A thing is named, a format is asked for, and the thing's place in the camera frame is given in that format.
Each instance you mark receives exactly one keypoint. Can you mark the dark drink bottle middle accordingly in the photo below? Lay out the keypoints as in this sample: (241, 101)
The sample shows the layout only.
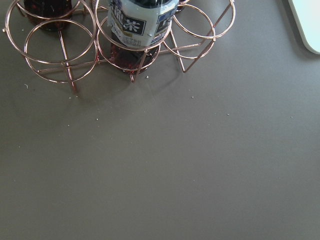
(137, 24)

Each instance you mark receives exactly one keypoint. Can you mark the dark drink bottle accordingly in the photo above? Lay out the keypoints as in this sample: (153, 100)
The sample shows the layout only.
(48, 9)
(137, 24)

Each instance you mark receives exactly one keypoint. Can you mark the dark drink bottle front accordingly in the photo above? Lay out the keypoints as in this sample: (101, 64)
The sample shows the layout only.
(48, 9)

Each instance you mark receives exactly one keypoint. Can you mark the cream rectangular tray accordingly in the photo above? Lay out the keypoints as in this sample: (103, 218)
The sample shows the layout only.
(306, 14)

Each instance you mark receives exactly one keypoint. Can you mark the copper wire bottle rack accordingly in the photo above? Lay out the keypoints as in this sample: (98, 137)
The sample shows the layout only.
(87, 40)

